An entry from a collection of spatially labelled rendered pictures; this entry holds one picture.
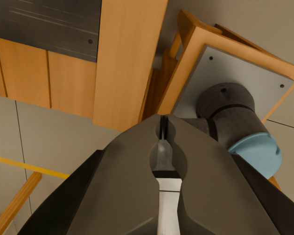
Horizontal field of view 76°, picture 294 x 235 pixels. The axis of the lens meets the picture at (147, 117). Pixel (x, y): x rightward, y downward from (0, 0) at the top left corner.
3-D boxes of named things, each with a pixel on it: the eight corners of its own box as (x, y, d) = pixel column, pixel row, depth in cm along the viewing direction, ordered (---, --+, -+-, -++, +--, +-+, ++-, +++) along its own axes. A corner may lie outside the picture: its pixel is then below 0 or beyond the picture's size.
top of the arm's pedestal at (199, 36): (300, 66, 52) (309, 72, 49) (234, 146, 70) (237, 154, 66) (194, 23, 49) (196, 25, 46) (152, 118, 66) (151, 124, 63)
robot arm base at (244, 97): (264, 100, 51) (283, 120, 42) (225, 136, 58) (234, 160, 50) (219, 72, 48) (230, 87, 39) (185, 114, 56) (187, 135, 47)
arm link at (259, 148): (253, 147, 47) (279, 195, 36) (198, 146, 49) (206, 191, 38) (266, 106, 41) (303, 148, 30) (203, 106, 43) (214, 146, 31)
